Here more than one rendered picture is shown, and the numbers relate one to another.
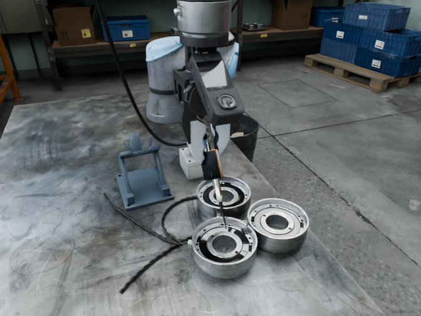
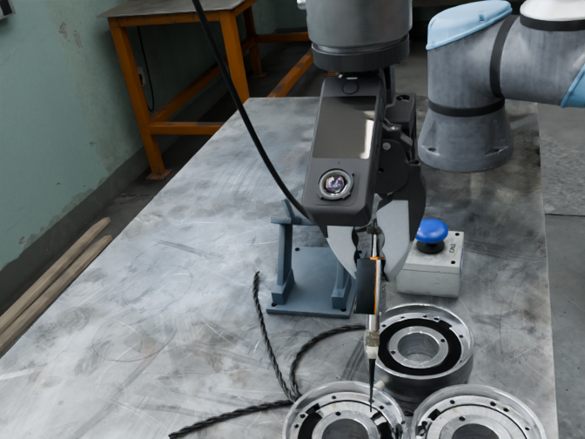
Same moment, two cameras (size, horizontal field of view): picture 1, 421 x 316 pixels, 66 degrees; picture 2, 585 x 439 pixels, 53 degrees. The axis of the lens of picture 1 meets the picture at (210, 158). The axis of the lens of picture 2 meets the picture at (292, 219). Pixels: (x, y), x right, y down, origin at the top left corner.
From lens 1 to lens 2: 0.26 m
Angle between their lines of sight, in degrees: 36
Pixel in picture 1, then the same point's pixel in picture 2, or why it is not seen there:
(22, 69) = not seen: hidden behind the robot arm
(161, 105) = (438, 132)
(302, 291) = not seen: outside the picture
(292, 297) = not seen: outside the picture
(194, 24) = (316, 28)
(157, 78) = (437, 83)
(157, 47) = (441, 24)
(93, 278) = (158, 399)
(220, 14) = (359, 11)
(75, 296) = (123, 414)
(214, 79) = (339, 135)
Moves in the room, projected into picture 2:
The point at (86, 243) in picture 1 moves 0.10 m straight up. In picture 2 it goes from (184, 342) to (163, 273)
